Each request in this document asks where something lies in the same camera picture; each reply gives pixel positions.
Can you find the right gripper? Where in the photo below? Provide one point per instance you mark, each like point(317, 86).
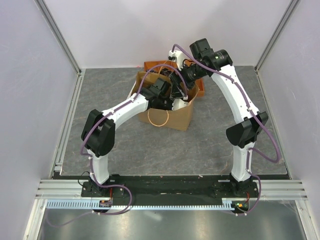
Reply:
point(189, 85)

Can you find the brown paper bag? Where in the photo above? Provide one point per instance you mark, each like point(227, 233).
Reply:
point(159, 117)

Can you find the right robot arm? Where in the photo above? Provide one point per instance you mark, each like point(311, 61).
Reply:
point(204, 61)

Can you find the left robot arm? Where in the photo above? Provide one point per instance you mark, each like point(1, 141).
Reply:
point(98, 134)

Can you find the black brown rolled tie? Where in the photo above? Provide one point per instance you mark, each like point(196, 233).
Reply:
point(165, 72)

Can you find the orange compartment tray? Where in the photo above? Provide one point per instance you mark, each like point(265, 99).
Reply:
point(150, 64)

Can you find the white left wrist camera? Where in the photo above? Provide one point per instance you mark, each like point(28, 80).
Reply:
point(179, 103)

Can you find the slotted cable duct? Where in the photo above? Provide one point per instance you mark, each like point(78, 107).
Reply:
point(89, 204)

